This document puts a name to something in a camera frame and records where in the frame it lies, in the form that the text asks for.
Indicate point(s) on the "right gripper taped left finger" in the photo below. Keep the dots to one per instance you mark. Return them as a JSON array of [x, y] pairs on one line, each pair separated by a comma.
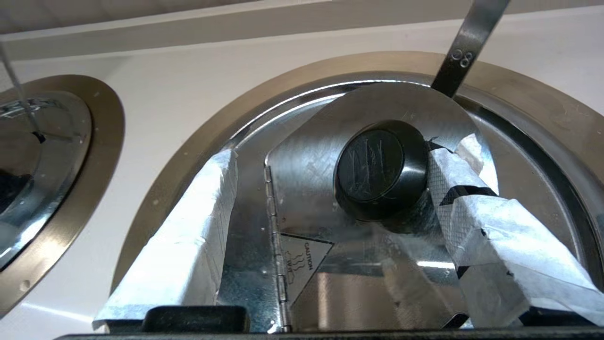
[[188, 236]]

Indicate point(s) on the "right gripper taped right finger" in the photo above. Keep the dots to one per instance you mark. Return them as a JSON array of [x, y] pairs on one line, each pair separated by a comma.
[[509, 255]]

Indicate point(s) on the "hinged steel lid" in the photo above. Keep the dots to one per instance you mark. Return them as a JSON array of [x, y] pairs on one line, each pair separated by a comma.
[[306, 179]]

